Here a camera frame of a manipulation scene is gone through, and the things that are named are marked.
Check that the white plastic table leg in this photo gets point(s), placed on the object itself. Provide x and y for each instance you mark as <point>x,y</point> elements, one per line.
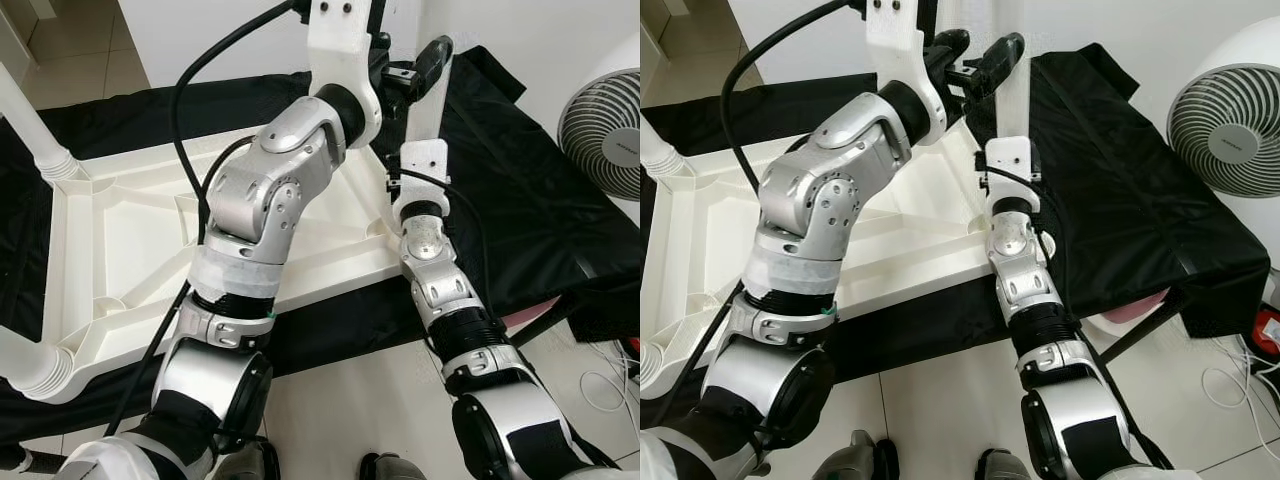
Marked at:
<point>650,368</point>
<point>1005,112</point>
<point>30,365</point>
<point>425,115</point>
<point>660,155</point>
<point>35,130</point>

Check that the grey robot right foot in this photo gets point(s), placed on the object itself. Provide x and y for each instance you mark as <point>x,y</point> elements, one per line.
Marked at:
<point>1000,466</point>
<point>390,468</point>

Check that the grey robot foot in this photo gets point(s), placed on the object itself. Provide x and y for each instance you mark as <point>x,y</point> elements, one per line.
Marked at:
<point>855,460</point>
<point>1000,466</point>
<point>390,468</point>
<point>245,463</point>

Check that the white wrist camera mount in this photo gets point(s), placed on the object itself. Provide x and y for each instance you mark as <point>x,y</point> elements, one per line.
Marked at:
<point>425,170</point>
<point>340,60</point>
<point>900,60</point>
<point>1012,168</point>

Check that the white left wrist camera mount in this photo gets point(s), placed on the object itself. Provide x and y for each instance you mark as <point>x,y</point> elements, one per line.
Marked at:
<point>340,60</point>
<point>900,60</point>

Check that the grey robot left foot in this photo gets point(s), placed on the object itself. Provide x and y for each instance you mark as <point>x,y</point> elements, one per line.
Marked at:
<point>245,463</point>
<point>855,460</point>

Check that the white plastic table top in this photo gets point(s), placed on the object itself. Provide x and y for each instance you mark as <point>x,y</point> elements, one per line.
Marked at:
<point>720,230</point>
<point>120,250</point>

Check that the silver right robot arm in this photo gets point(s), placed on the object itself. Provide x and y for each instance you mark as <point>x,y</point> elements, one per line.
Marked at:
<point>1040,310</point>
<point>450,310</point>

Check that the white floor fan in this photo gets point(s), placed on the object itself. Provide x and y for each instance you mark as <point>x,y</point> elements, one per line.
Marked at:
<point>605,130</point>
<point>1230,125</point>

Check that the black table cloth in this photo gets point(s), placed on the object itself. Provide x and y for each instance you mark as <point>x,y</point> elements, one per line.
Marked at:
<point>1130,200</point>
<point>540,220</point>

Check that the red object on floor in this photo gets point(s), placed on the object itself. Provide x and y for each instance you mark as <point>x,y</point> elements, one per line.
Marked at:
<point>1270,330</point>

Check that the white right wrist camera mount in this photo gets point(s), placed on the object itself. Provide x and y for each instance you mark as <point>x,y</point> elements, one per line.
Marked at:
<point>1012,168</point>
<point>425,170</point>

